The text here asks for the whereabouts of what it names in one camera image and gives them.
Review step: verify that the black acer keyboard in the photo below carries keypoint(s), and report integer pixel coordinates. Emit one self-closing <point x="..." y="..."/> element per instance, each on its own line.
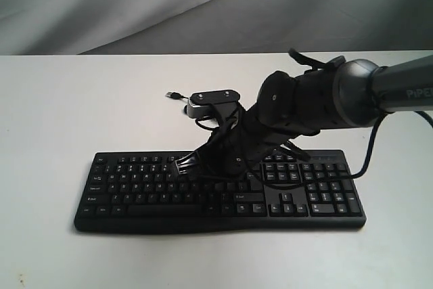
<point x="136" y="193"/>

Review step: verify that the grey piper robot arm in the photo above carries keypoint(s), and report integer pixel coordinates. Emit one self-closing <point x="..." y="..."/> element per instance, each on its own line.
<point x="338" y="94"/>

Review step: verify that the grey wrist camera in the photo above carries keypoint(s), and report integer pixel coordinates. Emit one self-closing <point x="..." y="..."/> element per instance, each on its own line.
<point x="202" y="104"/>

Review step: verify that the grey fabric backdrop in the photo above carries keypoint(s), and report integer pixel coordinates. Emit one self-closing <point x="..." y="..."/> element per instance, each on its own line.
<point x="114" y="27"/>

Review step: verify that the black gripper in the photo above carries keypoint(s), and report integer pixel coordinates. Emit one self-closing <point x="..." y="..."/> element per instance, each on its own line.
<point x="230" y="154"/>

